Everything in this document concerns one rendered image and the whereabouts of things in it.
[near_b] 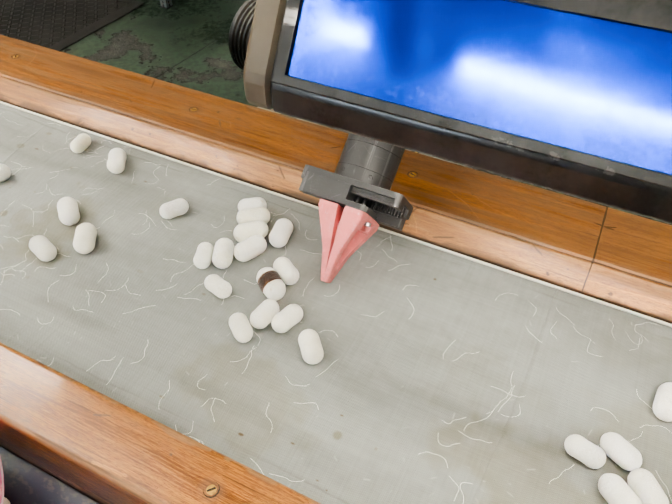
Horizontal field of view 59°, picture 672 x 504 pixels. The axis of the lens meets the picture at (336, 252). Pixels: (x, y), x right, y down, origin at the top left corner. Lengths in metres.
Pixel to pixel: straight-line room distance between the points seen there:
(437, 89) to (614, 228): 0.46
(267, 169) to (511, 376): 0.36
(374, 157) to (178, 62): 2.06
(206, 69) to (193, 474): 2.14
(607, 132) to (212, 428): 0.39
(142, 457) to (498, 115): 0.36
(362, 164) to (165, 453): 0.30
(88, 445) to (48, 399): 0.06
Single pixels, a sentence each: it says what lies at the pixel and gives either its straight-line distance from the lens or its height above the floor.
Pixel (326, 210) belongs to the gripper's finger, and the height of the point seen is 0.82.
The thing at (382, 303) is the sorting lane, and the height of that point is 0.74.
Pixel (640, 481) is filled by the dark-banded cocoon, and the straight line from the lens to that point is 0.52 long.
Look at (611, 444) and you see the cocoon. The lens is 0.53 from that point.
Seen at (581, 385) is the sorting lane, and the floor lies 0.74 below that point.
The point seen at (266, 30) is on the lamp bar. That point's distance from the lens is 0.27.
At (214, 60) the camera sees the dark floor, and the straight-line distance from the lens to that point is 2.56.
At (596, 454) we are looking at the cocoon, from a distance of 0.52.
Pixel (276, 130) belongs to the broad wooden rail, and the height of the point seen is 0.76.
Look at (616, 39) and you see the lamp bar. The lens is 0.24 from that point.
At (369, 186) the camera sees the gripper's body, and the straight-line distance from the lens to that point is 0.55.
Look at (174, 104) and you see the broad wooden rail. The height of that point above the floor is 0.76.
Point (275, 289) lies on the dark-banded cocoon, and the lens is 0.57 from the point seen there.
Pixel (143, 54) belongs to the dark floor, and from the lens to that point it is 2.68.
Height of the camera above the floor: 1.19
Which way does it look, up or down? 46 degrees down
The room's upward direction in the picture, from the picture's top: straight up
